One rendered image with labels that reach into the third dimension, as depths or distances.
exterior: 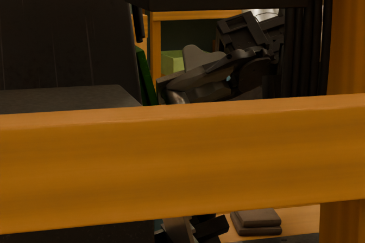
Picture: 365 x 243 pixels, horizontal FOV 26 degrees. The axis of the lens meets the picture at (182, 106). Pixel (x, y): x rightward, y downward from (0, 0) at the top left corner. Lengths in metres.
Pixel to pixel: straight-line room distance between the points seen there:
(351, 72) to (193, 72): 0.30
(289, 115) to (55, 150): 0.20
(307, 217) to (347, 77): 0.75
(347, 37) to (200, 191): 0.23
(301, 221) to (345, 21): 0.75
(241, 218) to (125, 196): 0.78
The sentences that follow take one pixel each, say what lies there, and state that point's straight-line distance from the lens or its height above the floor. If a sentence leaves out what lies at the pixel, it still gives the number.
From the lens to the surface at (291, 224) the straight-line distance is 1.49.
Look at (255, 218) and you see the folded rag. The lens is 1.43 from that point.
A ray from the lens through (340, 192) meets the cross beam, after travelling 0.74.
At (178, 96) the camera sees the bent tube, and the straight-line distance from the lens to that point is 1.05.
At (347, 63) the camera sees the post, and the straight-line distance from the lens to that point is 0.81.
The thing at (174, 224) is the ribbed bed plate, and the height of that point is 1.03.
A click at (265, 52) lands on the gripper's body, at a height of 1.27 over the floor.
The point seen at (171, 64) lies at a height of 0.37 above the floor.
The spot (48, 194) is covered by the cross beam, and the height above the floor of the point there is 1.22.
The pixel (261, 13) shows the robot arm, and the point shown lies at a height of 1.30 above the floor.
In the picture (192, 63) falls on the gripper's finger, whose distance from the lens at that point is 1.06.
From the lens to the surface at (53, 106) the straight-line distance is 0.87.
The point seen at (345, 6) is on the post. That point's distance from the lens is 0.81.
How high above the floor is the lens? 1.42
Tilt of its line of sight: 12 degrees down
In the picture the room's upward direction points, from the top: straight up
